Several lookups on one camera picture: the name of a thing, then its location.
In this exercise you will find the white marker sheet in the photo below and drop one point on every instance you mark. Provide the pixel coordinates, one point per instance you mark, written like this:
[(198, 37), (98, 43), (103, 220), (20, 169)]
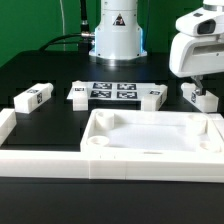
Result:
[(119, 91)]

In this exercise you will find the white U-shaped fence frame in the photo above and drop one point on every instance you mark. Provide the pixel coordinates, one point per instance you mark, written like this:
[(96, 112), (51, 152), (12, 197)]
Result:
[(196, 166)]

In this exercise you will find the white desk tabletop tray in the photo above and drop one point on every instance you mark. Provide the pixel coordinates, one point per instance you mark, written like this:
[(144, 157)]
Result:
[(116, 131)]

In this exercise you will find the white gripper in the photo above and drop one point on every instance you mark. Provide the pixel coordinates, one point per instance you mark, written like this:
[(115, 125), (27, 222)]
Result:
[(198, 48)]

